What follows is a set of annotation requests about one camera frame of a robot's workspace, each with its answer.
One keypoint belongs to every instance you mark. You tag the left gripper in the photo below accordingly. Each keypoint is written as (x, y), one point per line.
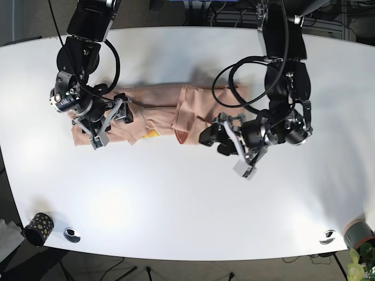
(247, 141)

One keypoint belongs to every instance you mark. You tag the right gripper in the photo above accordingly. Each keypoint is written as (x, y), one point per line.
(95, 120)

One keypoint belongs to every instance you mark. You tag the salmon pink T-shirt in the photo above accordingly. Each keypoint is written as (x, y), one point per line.
(172, 109)

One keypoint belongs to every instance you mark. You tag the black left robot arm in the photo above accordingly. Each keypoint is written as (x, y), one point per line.
(283, 110)

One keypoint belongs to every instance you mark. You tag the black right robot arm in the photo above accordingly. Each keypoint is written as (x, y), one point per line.
(79, 57)

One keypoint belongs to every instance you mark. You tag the left silver table grommet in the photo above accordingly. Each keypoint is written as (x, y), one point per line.
(71, 235)

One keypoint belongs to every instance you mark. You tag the silver table grommet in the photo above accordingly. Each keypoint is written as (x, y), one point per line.
(328, 237)
(71, 235)

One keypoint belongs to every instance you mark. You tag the black dotted cup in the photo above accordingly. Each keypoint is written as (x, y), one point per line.
(39, 229)

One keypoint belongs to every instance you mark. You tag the right silver table grommet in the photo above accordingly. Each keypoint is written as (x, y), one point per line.
(328, 237)

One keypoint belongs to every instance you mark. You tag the grey plant pot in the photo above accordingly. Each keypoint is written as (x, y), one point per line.
(356, 233)

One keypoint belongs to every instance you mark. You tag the green potted plant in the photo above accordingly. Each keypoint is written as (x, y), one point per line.
(361, 266)

